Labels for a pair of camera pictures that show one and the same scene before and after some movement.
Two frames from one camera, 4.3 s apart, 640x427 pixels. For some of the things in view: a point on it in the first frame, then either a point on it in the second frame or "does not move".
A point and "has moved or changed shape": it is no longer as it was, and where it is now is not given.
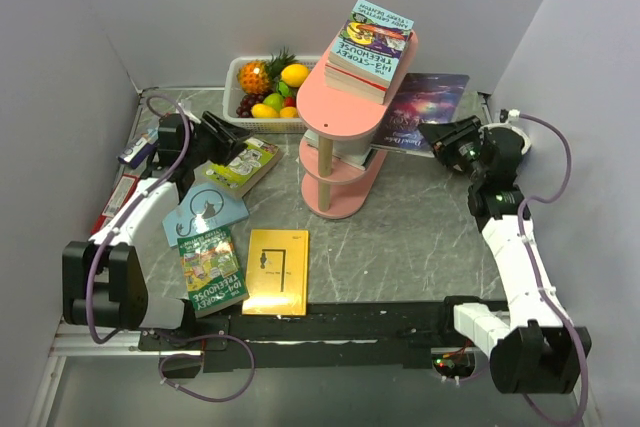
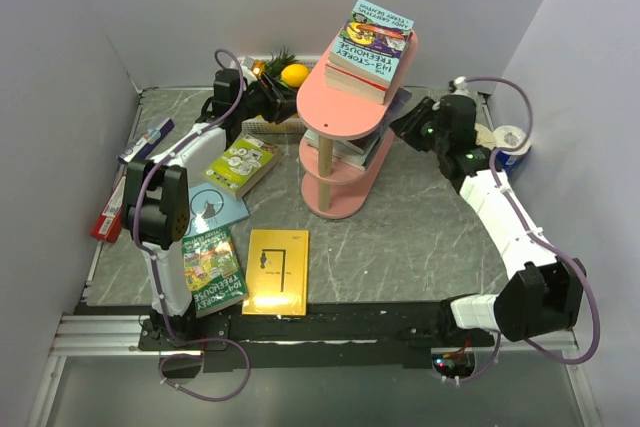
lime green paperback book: x=240 y=175 does not move
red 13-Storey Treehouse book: x=338 y=73 does not move
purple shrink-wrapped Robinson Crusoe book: x=419 y=98 has moved or changed shape
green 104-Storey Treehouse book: x=212 y=270 does not move
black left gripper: x=228 y=138 → x=287 y=99
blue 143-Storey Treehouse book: x=371 y=41 does not move
